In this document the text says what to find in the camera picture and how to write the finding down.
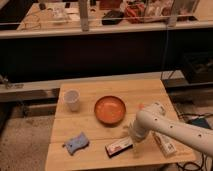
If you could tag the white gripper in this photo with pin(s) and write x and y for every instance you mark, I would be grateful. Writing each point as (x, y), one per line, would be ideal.
(137, 144)

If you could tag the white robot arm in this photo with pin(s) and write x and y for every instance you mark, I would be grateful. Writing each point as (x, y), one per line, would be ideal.
(152, 118)

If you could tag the white ceramic cup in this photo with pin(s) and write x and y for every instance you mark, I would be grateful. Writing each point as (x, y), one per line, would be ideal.
(72, 99)

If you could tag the white glue bottle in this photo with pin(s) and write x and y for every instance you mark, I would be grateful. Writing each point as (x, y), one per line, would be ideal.
(165, 144)

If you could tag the orange carrot toy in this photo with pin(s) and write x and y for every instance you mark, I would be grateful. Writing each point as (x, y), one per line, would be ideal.
(141, 106)

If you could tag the orange bowl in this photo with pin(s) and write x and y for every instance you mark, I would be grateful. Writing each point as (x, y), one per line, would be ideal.
(110, 110)

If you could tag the wooden table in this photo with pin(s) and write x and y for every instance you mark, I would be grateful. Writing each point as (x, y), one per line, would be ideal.
(67, 125)

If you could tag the black power box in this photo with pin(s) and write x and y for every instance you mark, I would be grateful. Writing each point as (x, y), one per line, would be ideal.
(200, 122)

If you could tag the black bag on bench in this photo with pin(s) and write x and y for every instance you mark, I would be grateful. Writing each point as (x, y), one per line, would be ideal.
(112, 17)

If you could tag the orange tool on bench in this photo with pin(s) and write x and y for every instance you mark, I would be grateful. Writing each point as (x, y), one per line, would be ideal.
(135, 13)

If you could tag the metal frame post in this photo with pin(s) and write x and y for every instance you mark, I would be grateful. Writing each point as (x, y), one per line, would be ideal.
(83, 10)

